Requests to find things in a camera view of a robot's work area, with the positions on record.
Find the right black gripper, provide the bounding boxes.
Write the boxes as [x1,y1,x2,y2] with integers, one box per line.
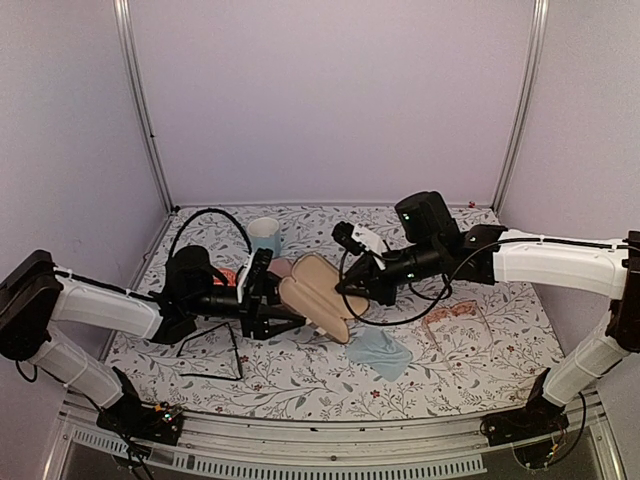
[336,239,444,307]

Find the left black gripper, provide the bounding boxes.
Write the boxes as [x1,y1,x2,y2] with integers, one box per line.
[186,271,307,340]

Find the brown plaid glasses case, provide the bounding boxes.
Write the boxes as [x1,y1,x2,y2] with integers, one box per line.
[279,253,354,344]

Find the light blue cleaning cloth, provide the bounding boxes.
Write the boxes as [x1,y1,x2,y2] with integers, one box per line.
[346,328,413,382]

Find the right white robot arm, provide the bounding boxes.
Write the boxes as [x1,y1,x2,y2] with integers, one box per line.
[332,191,639,436]

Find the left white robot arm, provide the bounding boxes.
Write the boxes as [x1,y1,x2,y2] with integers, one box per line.
[1,246,306,434]

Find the pink translucent sunglasses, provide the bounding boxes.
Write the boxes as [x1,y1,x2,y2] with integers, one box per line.
[420,300,494,373]

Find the pink glasses case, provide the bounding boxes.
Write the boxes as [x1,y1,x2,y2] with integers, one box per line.
[268,258,293,278]

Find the red patterned bowl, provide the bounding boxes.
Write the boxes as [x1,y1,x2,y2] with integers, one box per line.
[213,268,237,287]

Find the light blue mug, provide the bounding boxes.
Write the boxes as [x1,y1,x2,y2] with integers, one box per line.
[247,217,281,255]

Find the black frame glasses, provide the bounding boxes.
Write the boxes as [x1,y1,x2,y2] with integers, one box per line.
[176,322,244,382]

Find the right black cable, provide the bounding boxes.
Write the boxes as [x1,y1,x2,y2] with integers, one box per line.
[338,239,501,325]

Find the black cable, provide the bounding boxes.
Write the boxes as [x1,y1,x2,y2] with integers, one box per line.
[167,207,254,266]
[338,239,501,325]

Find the left black cable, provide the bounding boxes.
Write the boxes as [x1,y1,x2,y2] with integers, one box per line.
[167,207,254,266]

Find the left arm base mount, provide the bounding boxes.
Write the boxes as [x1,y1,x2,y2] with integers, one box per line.
[96,367,184,446]

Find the front aluminium rail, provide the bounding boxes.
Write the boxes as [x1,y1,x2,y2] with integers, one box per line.
[43,390,629,479]

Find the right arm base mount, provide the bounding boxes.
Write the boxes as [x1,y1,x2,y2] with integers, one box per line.
[479,368,569,446]

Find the left aluminium frame post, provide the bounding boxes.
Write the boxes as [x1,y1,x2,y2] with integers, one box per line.
[113,0,174,213]

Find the aluminium frame post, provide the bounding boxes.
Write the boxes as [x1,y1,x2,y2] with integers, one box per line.
[113,0,174,213]
[491,0,550,216]

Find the right aluminium frame post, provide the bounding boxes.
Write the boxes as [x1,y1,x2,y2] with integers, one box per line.
[491,0,550,216]

